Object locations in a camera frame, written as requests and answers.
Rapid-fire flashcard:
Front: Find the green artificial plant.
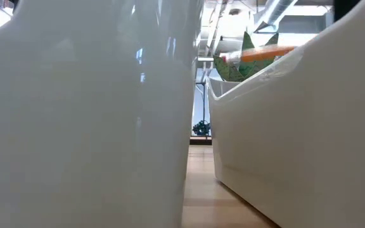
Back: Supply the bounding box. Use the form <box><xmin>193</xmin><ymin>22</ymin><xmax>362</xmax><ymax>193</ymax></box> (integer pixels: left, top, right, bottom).
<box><xmin>213</xmin><ymin>30</ymin><xmax>280</xmax><ymax>82</ymax></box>

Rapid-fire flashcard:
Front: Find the silver ceiling air duct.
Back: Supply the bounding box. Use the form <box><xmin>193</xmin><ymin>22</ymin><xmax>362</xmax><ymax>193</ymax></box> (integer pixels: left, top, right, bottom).
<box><xmin>253</xmin><ymin>0</ymin><xmax>299</xmax><ymax>34</ymax></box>

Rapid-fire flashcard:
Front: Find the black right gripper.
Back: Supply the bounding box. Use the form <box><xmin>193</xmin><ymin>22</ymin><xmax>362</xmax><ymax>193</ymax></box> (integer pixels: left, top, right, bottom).
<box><xmin>333</xmin><ymin>0</ymin><xmax>361</xmax><ymax>22</ymax></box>

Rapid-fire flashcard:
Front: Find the black aluminium table frame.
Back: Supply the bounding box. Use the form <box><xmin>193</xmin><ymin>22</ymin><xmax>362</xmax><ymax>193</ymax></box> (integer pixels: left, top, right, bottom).
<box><xmin>189</xmin><ymin>136</ymin><xmax>213</xmax><ymax>146</ymax></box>

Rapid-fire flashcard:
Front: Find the orange pencil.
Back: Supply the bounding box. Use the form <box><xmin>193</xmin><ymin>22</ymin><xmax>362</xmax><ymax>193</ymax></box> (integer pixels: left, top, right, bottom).
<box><xmin>222</xmin><ymin>44</ymin><xmax>298</xmax><ymax>63</ymax></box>

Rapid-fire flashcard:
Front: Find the light grey plastic bin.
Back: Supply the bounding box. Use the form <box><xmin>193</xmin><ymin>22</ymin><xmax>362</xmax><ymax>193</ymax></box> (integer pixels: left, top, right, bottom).
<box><xmin>0</xmin><ymin>0</ymin><xmax>205</xmax><ymax>228</ymax></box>
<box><xmin>207</xmin><ymin>0</ymin><xmax>365</xmax><ymax>228</ymax></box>

